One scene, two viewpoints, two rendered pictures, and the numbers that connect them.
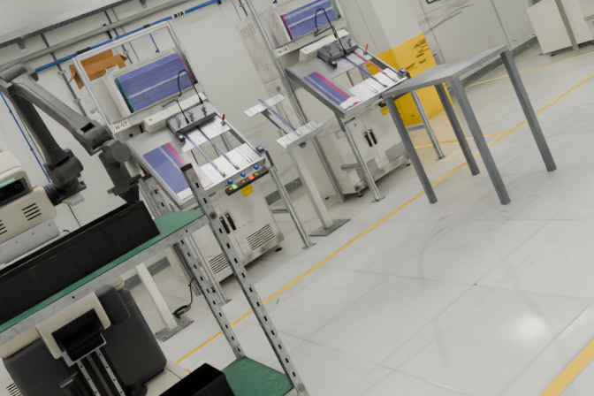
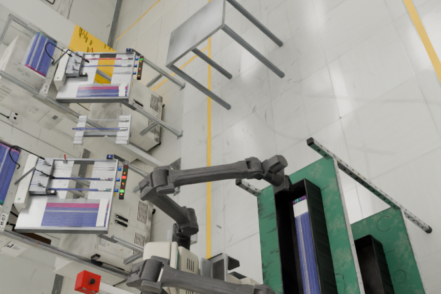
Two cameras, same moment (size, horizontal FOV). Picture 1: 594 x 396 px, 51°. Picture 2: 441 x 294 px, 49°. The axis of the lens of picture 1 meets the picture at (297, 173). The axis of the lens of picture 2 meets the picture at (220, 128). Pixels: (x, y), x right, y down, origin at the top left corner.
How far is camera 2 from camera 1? 1.71 m
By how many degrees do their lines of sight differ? 32
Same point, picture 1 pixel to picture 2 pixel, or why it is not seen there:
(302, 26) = (43, 63)
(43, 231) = (206, 268)
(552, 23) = not seen: outside the picture
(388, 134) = (143, 95)
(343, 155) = (135, 126)
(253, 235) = (138, 214)
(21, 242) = not seen: hidden behind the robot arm
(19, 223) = not seen: hidden behind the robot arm
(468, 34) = (88, 10)
